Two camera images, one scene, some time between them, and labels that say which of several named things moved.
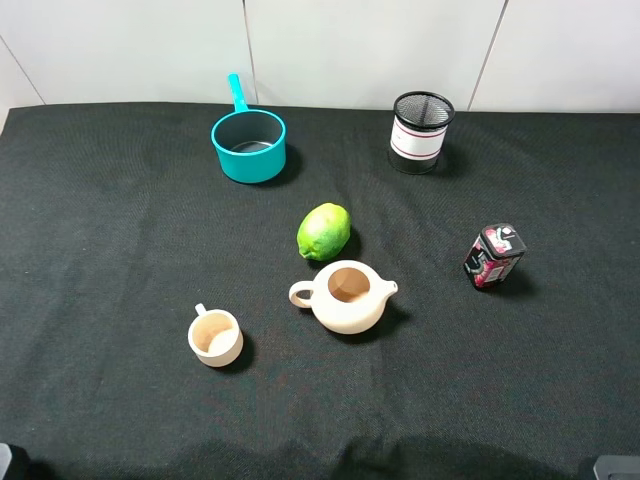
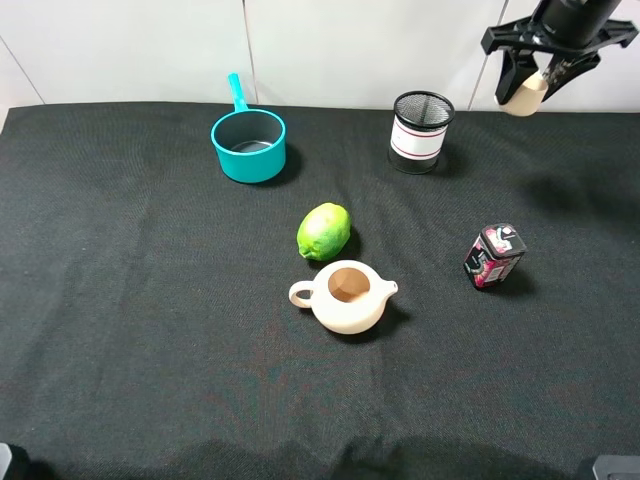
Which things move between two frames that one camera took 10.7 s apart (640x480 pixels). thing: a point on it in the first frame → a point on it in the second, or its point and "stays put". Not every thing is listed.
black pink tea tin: [494, 255] stays put
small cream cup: [215, 337] → [527, 100]
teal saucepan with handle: [251, 143] stays put
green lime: [324, 232] stays put
